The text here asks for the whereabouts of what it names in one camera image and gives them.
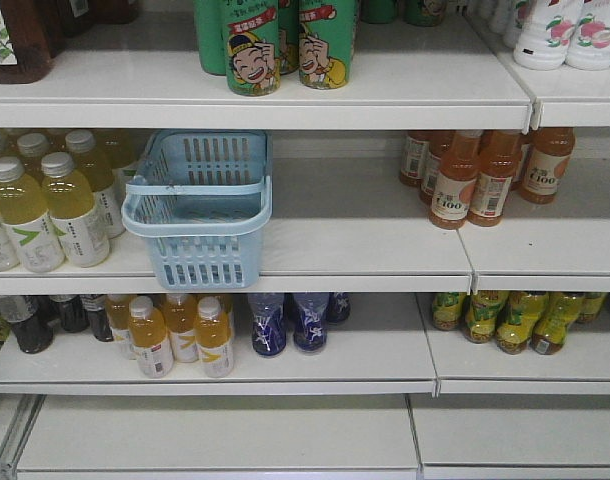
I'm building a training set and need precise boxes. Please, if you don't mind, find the light blue plastic basket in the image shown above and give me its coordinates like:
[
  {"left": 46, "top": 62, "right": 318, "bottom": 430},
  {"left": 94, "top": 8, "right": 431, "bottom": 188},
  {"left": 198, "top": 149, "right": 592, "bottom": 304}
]
[{"left": 122, "top": 129, "right": 273, "bottom": 290}]

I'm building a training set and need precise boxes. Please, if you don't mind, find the blue sports drink bottle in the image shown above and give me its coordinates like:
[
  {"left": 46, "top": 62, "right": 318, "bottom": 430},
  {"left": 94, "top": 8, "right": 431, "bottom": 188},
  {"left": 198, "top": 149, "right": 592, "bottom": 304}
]
[
  {"left": 247, "top": 293, "right": 287, "bottom": 357},
  {"left": 293, "top": 292, "right": 329, "bottom": 353}
]

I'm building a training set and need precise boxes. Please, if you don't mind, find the orange juice bottle white cap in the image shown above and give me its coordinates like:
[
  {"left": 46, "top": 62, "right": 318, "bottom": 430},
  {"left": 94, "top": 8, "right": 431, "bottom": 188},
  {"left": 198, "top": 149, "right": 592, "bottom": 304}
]
[
  {"left": 128, "top": 296, "right": 174, "bottom": 378},
  {"left": 163, "top": 293, "right": 199, "bottom": 363},
  {"left": 105, "top": 294, "right": 136, "bottom": 360},
  {"left": 194, "top": 296, "right": 234, "bottom": 378}
]

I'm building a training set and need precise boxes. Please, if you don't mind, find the white shelf board middle left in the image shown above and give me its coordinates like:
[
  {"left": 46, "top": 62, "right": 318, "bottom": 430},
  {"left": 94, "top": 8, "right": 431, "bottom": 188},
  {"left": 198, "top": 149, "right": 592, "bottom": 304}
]
[{"left": 0, "top": 293, "right": 435, "bottom": 396}]

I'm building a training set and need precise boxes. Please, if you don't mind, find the yellow lemon tea bottle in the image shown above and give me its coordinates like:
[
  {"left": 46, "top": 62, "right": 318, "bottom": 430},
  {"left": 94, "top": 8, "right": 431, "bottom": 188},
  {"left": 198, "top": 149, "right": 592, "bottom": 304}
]
[
  {"left": 432, "top": 292, "right": 468, "bottom": 331},
  {"left": 463, "top": 290, "right": 509, "bottom": 344},
  {"left": 530, "top": 291, "right": 585, "bottom": 355},
  {"left": 496, "top": 291, "right": 549, "bottom": 355}
]

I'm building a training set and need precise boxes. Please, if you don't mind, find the peach C100 drink bottle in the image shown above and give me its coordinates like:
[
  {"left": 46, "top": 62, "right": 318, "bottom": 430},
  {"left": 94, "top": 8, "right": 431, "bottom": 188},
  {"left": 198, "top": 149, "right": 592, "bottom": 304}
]
[
  {"left": 467, "top": 130, "right": 521, "bottom": 227},
  {"left": 429, "top": 130, "right": 483, "bottom": 230},
  {"left": 519, "top": 127, "right": 575, "bottom": 204}
]

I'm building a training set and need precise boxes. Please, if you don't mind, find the green cartoon tea bottle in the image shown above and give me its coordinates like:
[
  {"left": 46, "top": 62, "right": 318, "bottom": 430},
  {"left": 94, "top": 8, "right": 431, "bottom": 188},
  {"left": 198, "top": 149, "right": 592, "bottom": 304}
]
[
  {"left": 220, "top": 0, "right": 280, "bottom": 97},
  {"left": 299, "top": 0, "right": 358, "bottom": 90}
]

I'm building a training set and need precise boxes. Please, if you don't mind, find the dark tea bottle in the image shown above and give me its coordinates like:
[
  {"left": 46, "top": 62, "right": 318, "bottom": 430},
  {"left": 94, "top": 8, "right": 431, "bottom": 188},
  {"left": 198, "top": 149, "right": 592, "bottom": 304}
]
[
  {"left": 0, "top": 295, "right": 53, "bottom": 354},
  {"left": 49, "top": 294, "right": 89, "bottom": 333},
  {"left": 80, "top": 294, "right": 113, "bottom": 342}
]

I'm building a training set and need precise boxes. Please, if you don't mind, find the white shelf board upper right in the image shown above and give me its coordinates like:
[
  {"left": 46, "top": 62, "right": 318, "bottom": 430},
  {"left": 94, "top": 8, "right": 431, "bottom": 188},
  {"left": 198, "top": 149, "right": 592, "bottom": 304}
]
[{"left": 457, "top": 157, "right": 610, "bottom": 294}]

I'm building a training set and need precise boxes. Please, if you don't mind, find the white peach drink bottle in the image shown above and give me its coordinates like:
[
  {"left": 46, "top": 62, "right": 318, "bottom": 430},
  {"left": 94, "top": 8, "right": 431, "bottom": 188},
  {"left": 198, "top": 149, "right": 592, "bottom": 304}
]
[
  {"left": 565, "top": 0, "right": 610, "bottom": 71},
  {"left": 513, "top": 0, "right": 583, "bottom": 71}
]

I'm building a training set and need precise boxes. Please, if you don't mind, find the white shelf board middle right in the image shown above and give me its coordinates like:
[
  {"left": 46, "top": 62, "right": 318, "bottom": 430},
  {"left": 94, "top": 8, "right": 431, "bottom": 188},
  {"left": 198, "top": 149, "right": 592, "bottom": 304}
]
[{"left": 416, "top": 293, "right": 610, "bottom": 395}]

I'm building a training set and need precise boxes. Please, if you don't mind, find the brown tea bottle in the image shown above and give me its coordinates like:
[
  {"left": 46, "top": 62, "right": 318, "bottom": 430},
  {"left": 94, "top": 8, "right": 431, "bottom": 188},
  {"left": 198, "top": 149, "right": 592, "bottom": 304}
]
[{"left": 0, "top": 0, "right": 64, "bottom": 84}]

